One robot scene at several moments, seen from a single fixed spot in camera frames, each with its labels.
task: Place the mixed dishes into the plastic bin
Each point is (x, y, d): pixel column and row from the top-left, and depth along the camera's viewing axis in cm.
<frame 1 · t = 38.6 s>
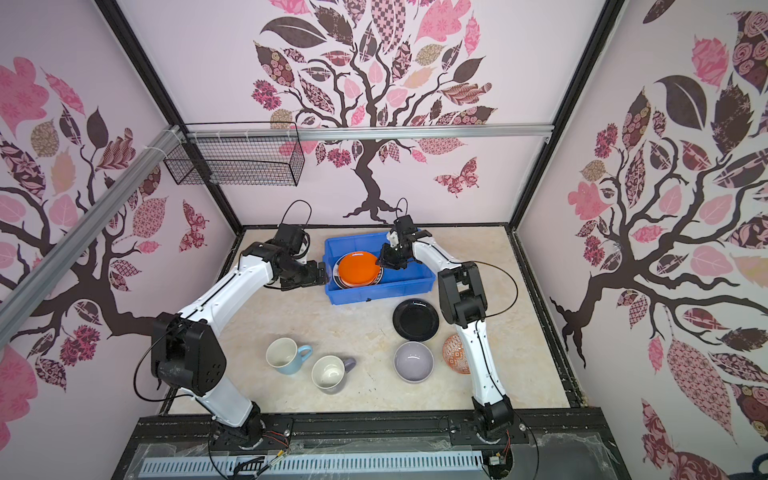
left hand: (314, 283, 87), fingers open
right hand: (378, 258, 104), fingers open
blue plastic bin: (413, 280, 101), point 4 cm above the table
orange plate: (357, 269, 107), point 2 cm above the table
black plate: (416, 319, 94), point 2 cm above the table
lavender bowl: (414, 362, 86), point 2 cm above the table
light blue mug: (285, 356, 86), point 2 cm above the table
purple mug: (328, 373, 84), on the table

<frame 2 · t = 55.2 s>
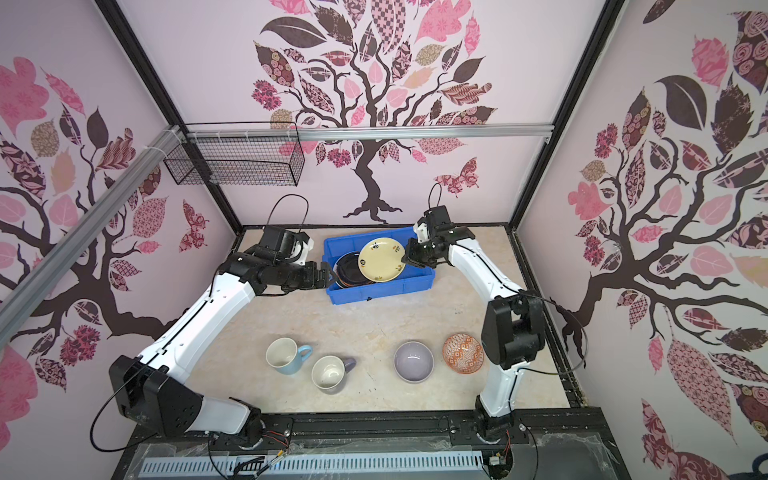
left hand: (321, 283, 78), fingers open
right hand: (403, 254, 88), fingers closed
black plate: (346, 271, 92), point 14 cm above the table
cream yellow plate: (380, 259, 92), point 17 cm above the table
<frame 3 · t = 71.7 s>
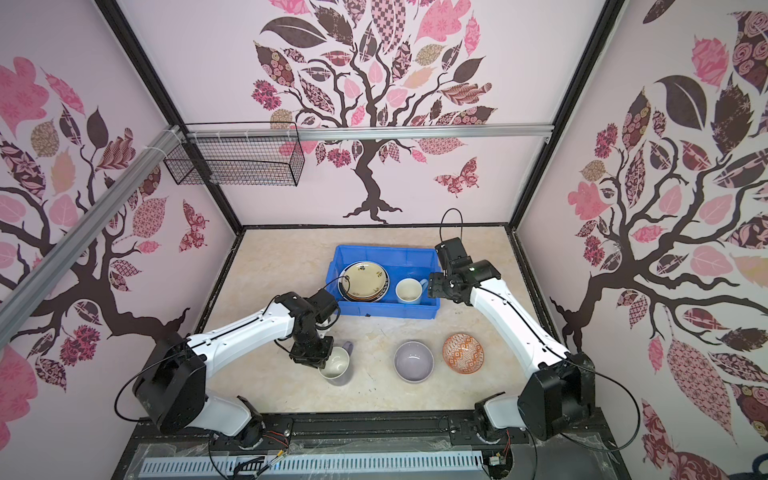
left hand: (320, 369, 78), fingers closed
right hand: (445, 284, 83), fingers open
light blue mug: (409, 291, 96), point 6 cm above the table
cream yellow plate: (364, 281, 100), point 5 cm above the table
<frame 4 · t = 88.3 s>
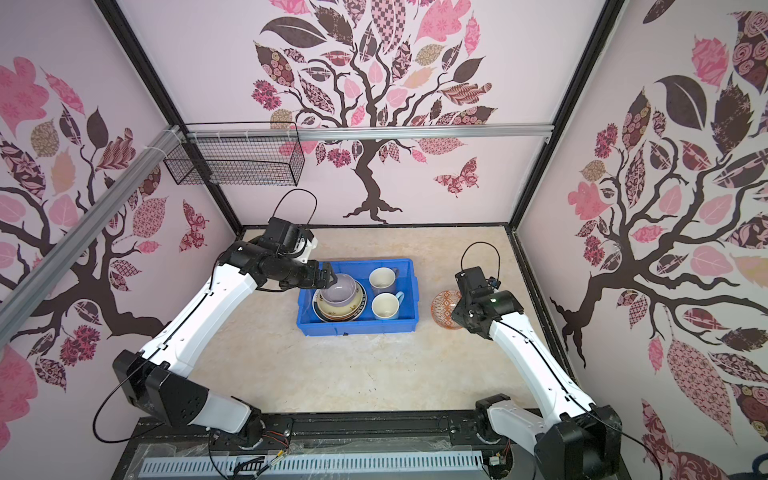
left hand: (319, 284, 76), fingers open
right hand: (464, 313, 80), fingers closed
blue plastic bin: (367, 324, 87), point 8 cm above the table
lavender bowl: (341, 292, 91), point 10 cm above the table
light blue mug: (386, 305, 93), point 6 cm above the table
cream yellow plate: (343, 313, 93), point 4 cm above the table
red patterned bowl: (442, 308, 86), point 11 cm above the table
